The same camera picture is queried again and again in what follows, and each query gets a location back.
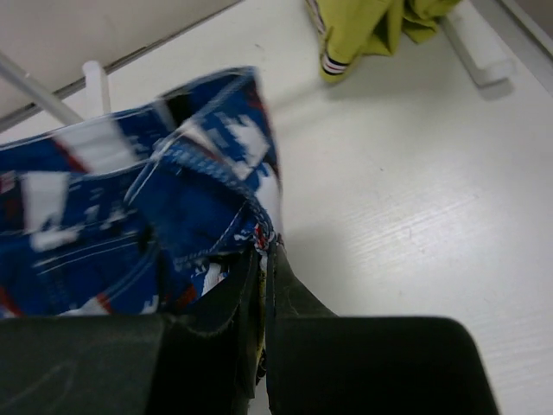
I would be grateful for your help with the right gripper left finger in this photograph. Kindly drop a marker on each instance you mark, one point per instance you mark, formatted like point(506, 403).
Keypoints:
point(202, 362)

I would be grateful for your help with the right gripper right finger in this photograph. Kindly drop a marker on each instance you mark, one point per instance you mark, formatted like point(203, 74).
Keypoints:
point(321, 363)

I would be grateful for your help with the blue white red patterned trousers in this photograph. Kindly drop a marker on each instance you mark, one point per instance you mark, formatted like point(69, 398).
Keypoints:
point(140, 210)

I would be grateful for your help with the yellow green shorts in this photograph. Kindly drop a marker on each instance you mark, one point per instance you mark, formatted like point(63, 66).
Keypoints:
point(350, 29)

